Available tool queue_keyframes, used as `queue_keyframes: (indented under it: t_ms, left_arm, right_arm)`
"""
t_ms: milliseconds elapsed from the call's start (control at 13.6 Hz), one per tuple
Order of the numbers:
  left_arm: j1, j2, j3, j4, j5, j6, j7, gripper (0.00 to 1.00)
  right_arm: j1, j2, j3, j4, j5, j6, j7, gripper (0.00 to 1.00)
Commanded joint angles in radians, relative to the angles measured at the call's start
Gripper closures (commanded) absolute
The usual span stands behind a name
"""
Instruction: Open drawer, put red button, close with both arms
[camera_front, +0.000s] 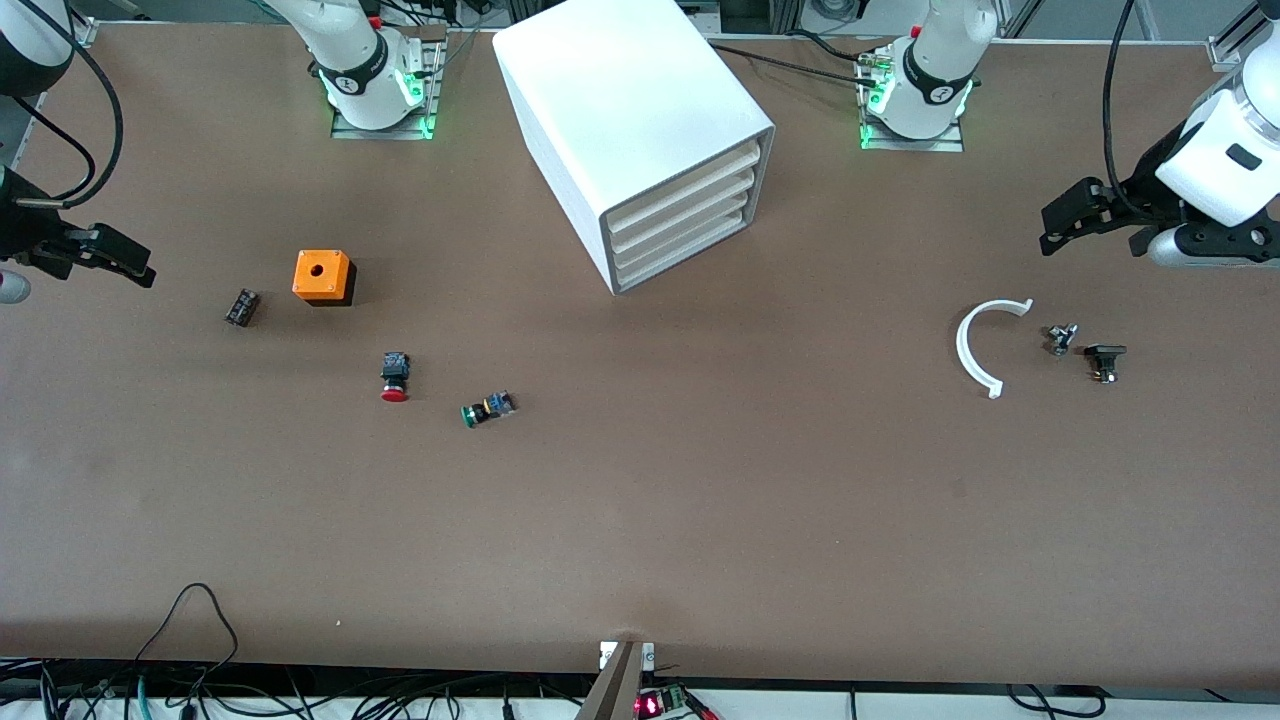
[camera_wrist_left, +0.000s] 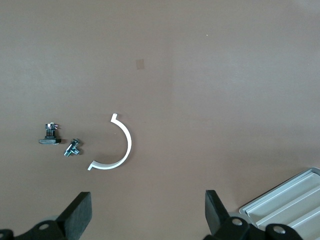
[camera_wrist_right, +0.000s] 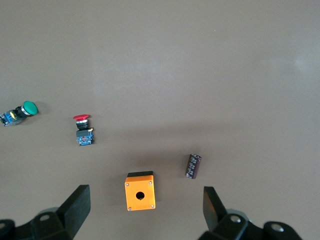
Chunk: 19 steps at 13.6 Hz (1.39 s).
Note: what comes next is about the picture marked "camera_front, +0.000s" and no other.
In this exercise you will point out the green push button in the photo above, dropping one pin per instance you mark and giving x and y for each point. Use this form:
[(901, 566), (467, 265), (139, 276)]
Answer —
[(488, 408)]

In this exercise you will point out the small black contact block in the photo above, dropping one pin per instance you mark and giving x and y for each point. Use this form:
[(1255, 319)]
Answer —
[(242, 307)]

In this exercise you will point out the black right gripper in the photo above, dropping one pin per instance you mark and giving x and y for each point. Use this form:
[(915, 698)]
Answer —
[(22, 226)]

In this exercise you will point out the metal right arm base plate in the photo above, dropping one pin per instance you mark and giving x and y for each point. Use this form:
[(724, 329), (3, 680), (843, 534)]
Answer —
[(380, 133)]

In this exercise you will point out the white curved plastic bracket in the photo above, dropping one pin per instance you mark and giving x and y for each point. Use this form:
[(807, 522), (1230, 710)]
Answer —
[(962, 345)]

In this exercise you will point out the black switch part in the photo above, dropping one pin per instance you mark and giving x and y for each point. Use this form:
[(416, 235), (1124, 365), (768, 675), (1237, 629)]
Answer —
[(1104, 352)]

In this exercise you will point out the small grey metal part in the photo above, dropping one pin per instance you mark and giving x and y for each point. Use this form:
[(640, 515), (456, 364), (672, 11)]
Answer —
[(1060, 340)]

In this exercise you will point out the aluminium frame corner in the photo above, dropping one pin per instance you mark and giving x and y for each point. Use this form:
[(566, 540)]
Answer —
[(85, 32), (1232, 40)]

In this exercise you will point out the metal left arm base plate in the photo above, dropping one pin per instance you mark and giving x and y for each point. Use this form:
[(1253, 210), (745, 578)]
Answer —
[(910, 145)]

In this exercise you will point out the wooden camera post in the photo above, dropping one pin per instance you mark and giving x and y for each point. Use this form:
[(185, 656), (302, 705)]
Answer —
[(615, 690)]

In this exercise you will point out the orange button enclosure box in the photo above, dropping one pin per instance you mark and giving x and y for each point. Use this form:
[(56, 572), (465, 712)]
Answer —
[(320, 275)]

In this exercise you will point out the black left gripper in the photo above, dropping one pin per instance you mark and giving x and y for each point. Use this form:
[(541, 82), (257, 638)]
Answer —
[(1143, 189)]

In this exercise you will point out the red push button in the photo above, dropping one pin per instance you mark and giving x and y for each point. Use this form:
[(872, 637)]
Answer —
[(395, 375)]

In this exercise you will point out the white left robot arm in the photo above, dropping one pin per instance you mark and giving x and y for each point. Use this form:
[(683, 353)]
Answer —
[(930, 70)]

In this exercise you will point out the circuit board with red light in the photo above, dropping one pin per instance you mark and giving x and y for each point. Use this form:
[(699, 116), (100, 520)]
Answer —
[(650, 705)]

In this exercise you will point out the white drawer cabinet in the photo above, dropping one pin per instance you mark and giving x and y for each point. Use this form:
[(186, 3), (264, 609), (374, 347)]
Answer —
[(620, 90)]

